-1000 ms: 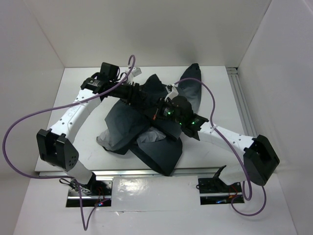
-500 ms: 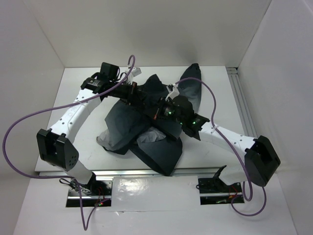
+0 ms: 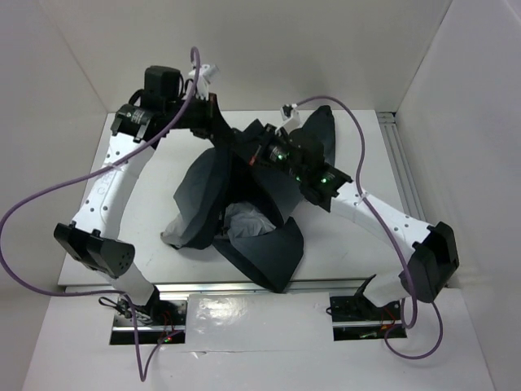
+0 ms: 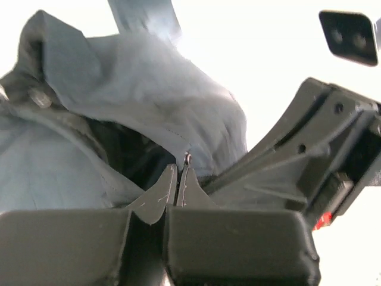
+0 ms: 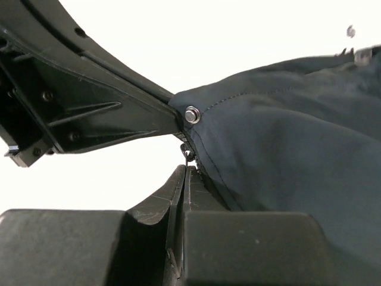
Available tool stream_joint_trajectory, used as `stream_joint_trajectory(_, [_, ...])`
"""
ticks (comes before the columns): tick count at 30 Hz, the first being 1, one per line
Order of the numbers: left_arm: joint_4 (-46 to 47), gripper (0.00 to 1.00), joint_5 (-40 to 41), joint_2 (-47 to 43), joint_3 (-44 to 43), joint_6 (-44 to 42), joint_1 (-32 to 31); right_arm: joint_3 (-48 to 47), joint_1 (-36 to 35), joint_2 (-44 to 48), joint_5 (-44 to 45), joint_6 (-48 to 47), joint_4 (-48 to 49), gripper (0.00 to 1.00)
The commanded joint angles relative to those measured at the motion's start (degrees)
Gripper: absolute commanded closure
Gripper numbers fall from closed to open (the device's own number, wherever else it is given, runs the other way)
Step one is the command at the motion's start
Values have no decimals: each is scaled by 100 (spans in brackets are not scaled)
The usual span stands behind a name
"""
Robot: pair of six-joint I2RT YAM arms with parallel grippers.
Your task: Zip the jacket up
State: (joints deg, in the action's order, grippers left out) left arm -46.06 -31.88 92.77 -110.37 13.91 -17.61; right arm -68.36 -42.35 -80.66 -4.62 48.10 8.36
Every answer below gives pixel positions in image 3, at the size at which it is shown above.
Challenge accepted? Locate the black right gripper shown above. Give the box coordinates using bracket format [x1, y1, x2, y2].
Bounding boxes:
[231, 124, 305, 182]

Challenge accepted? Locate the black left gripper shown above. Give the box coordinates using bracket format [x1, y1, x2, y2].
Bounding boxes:
[164, 90, 233, 139]

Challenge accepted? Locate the dark navy jacket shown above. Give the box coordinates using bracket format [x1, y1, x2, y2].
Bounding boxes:
[159, 104, 338, 293]

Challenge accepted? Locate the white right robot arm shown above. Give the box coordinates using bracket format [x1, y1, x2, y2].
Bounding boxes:
[249, 125, 459, 319]

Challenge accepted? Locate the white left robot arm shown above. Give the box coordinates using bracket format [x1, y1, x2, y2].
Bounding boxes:
[54, 64, 222, 325]

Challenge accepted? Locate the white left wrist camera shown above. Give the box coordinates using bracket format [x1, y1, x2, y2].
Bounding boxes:
[188, 64, 219, 100]

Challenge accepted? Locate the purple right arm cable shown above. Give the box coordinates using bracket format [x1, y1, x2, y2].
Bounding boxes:
[291, 95, 445, 359]

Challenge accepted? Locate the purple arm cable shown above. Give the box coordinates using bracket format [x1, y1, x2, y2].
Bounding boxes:
[0, 46, 203, 382]
[291, 95, 445, 359]

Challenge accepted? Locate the aluminium side rail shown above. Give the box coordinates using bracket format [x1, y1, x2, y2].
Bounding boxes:
[376, 112, 426, 221]

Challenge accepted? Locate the aluminium front rail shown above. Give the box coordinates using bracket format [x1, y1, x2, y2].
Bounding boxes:
[156, 279, 366, 294]

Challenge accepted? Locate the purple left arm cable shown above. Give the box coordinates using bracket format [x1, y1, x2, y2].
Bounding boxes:
[0, 46, 203, 382]

